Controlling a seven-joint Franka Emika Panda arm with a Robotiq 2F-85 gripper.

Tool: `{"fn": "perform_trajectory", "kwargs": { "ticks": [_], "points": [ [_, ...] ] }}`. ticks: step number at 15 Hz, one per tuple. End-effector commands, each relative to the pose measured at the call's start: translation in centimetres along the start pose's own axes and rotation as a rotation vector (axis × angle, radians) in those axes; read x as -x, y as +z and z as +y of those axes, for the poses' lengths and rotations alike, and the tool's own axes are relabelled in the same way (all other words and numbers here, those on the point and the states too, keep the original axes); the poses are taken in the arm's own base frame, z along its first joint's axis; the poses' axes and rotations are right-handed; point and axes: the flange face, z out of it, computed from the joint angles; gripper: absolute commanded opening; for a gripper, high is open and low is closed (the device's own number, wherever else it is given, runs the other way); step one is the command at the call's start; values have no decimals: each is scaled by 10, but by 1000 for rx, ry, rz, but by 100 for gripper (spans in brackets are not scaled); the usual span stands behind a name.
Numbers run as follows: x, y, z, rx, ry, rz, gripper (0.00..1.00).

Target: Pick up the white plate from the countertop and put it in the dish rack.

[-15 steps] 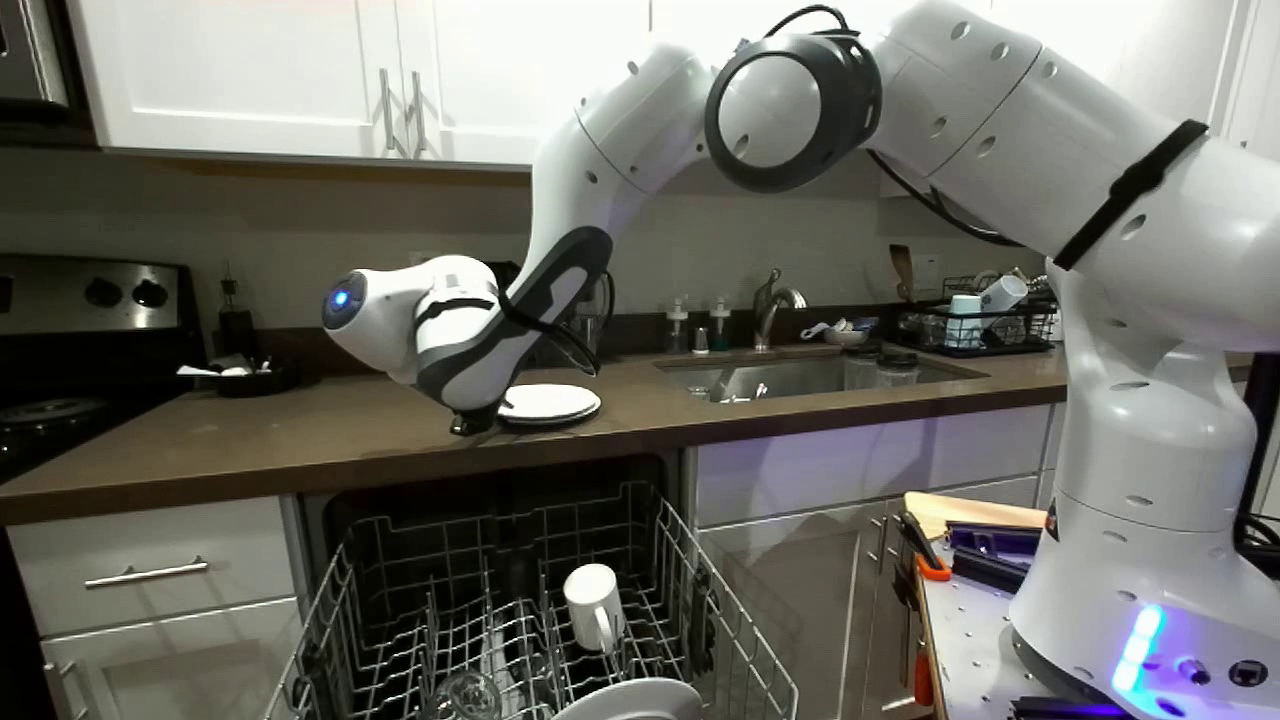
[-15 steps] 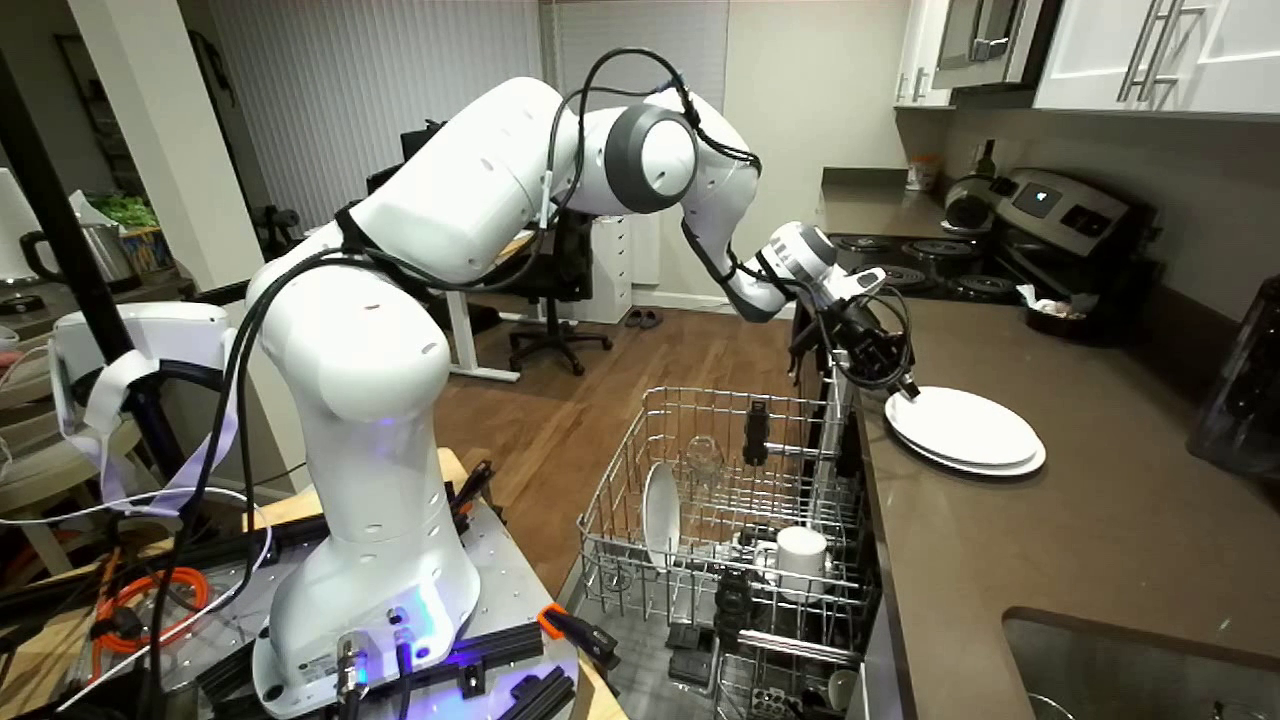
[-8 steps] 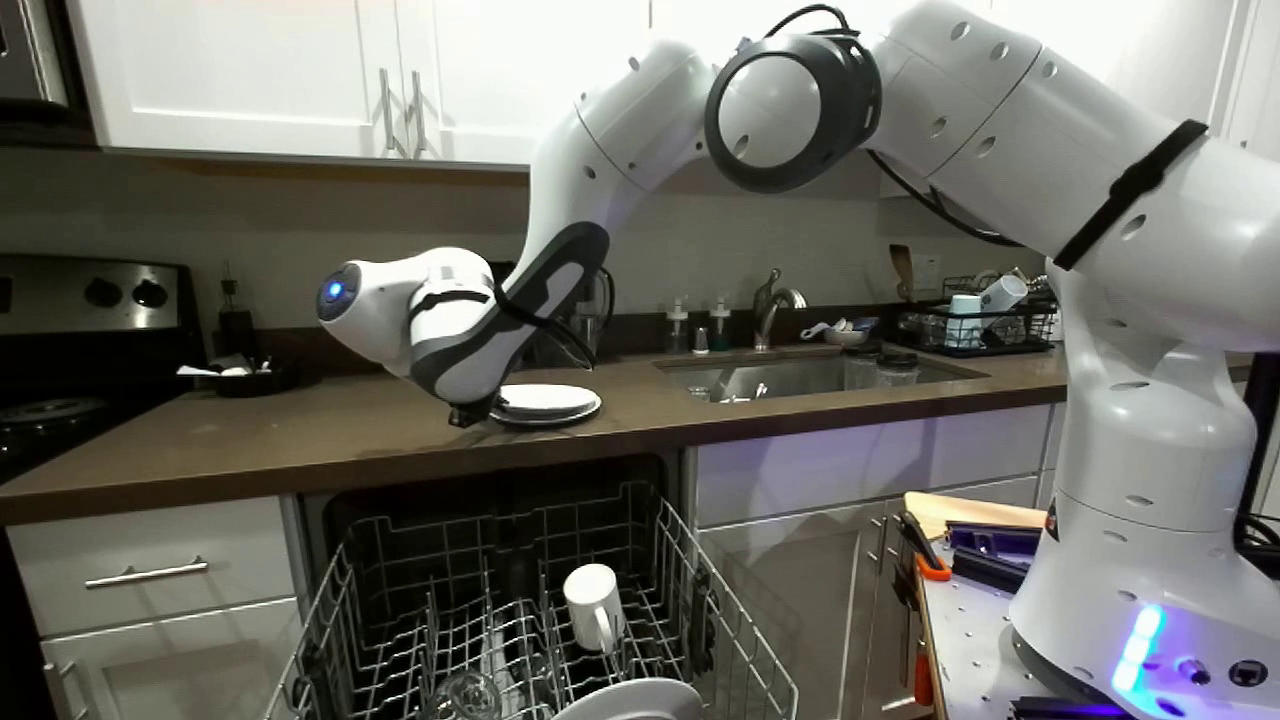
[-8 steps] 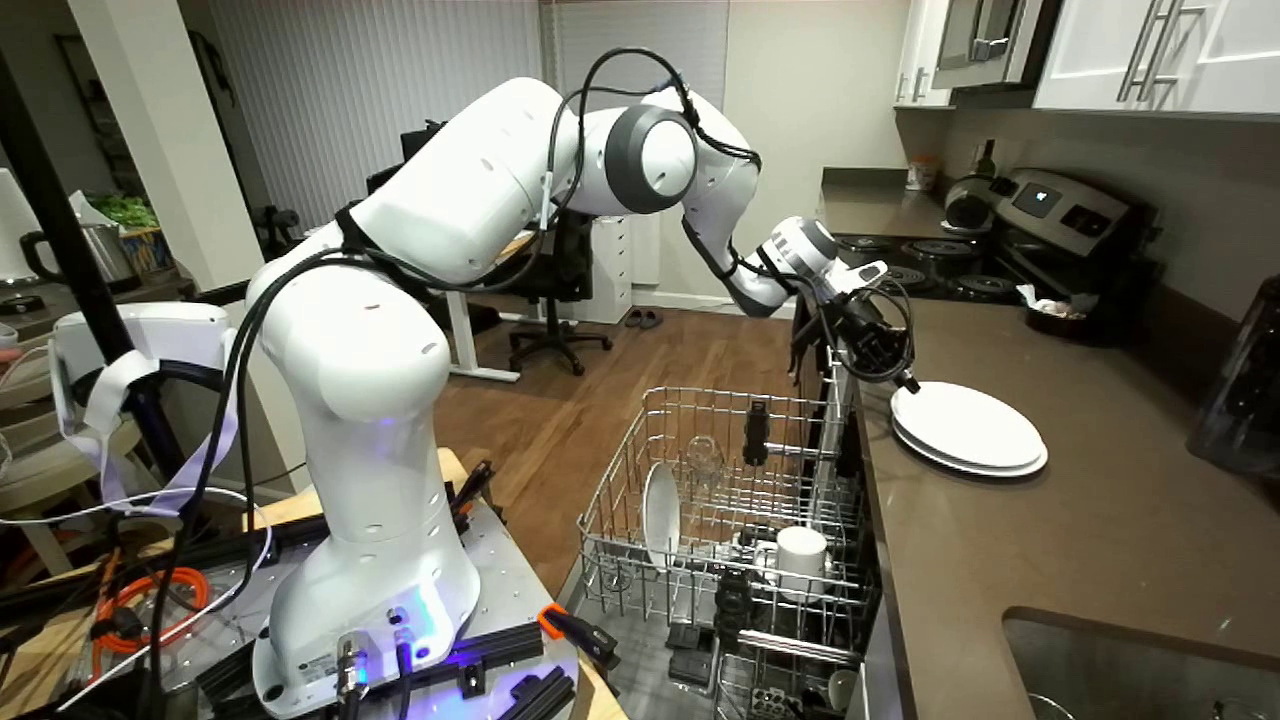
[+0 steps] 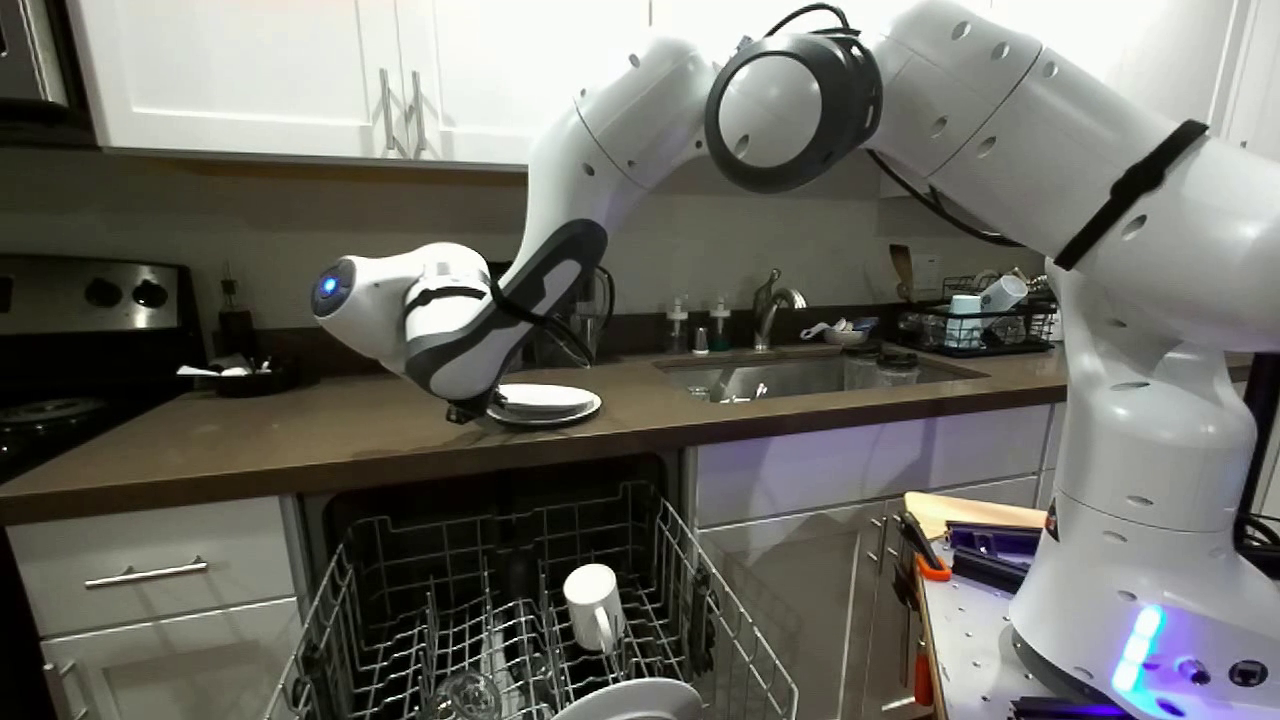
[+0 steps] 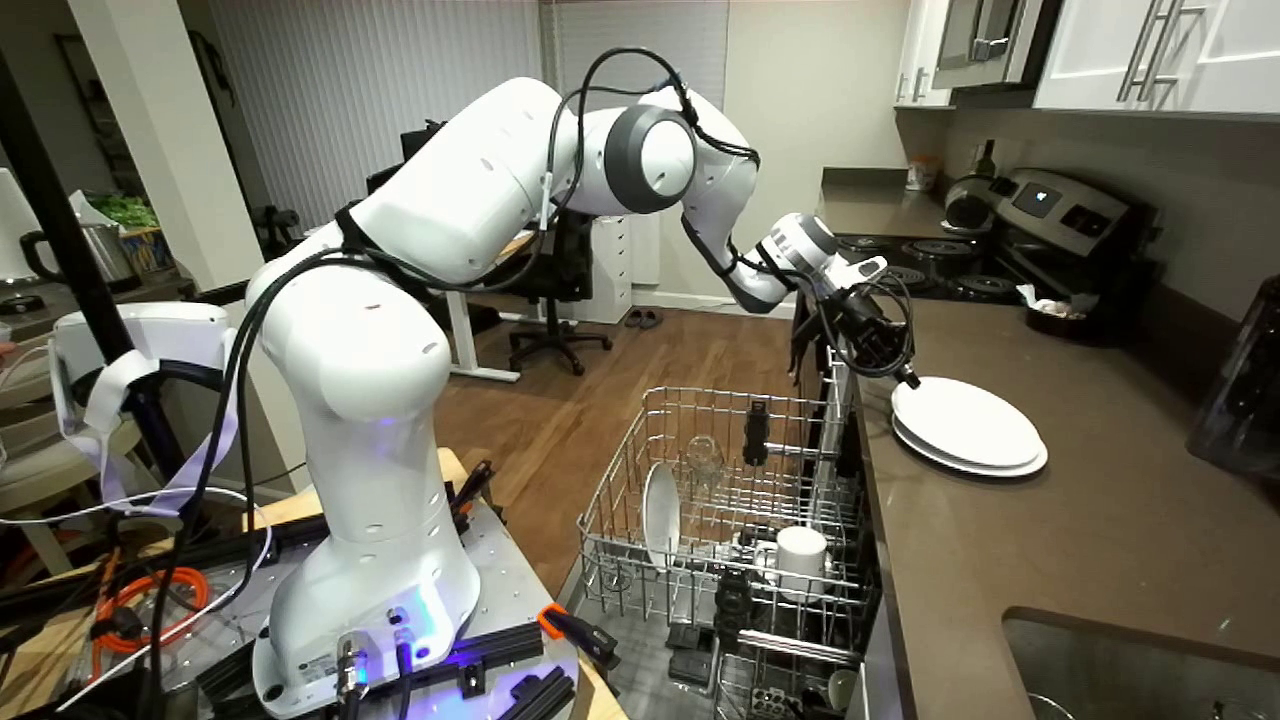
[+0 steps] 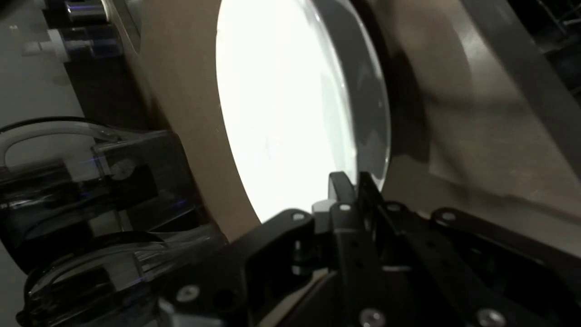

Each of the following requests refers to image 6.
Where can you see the white desk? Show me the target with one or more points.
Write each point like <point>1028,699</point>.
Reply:
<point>464,335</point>

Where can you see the robot mounting table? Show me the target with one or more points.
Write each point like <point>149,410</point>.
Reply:
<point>514,575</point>

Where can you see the white mug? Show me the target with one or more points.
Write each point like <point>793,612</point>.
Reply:
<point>802,551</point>

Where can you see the black countertop appliance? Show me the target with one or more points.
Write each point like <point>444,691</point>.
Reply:
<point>1247,386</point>

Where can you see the white round plate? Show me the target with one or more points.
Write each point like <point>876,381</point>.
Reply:
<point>964,421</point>
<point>992,468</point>

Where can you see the grey dishwasher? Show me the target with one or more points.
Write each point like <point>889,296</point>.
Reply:
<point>640,686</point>

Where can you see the black office chair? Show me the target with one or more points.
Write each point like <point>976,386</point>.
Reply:
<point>565,272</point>

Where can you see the stainless sink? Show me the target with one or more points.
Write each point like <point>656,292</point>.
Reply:
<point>1145,681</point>

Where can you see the small dark dish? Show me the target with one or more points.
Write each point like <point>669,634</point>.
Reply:
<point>1056,305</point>

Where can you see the stainless black stove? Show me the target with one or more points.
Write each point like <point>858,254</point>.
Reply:
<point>1066,215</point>

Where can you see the white dinner plate standing upright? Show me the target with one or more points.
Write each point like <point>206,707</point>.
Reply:
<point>662,512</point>

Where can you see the dark kettle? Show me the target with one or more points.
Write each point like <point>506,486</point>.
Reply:
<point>968,201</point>

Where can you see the white upper cabinet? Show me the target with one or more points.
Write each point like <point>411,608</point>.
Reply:
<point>923,54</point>

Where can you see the black stand pole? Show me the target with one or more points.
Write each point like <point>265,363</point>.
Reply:
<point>61,225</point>

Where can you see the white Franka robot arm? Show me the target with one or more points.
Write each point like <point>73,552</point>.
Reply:
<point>403,335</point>

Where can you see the orange black clamp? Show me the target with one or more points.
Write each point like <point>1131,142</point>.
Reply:
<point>571,628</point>

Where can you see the white upper cabinets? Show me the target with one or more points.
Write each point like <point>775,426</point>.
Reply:
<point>1093,54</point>

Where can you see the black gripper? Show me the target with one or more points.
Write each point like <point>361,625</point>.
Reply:
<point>872,335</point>

